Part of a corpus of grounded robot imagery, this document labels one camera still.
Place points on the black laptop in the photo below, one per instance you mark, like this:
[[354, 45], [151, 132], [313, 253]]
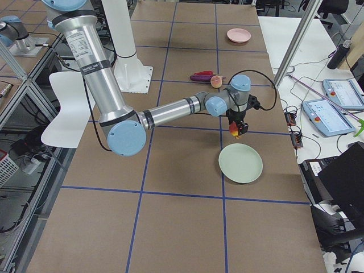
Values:
[[338, 179]]

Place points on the purple eggplant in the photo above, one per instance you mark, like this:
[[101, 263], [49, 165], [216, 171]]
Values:
[[201, 78]]

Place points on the metal reacher stick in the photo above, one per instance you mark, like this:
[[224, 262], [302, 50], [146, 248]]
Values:
[[360, 121]]

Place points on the aluminium frame post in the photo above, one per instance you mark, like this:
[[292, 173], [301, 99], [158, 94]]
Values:
[[298, 36]]

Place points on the white camera pillar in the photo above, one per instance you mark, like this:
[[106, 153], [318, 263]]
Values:
[[131, 75]]

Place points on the white chair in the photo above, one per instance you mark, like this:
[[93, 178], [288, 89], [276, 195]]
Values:
[[67, 128]]

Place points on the orange black usb hub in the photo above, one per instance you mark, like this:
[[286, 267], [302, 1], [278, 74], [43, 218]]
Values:
[[290, 117]]

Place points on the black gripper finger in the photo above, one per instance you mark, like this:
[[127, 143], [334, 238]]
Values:
[[242, 128]]

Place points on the near teach pendant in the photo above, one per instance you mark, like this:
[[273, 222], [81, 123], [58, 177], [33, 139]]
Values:
[[327, 118]]

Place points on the black water bottle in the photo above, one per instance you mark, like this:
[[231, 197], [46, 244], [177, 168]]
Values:
[[338, 55]]

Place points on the pink plate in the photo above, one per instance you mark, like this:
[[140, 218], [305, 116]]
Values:
[[238, 35]]

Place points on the red chili pepper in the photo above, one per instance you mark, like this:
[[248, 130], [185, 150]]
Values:
[[205, 73]]

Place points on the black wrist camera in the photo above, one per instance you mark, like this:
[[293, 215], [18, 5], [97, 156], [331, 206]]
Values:
[[253, 103]]

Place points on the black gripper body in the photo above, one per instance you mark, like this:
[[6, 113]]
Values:
[[235, 116]]

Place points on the teach pendant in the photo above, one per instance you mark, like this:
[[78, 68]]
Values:
[[327, 118], [343, 93]]

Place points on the pink yellow peach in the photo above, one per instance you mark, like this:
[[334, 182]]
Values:
[[216, 81]]

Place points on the green plate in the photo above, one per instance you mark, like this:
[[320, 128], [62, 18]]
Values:
[[240, 163]]

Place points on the far teach pendant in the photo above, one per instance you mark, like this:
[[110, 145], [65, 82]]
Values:
[[343, 93]]

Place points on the red pomegranate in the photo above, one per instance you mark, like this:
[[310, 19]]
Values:
[[234, 130]]

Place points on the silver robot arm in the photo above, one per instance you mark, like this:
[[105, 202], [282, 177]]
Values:
[[125, 128], [18, 40]]

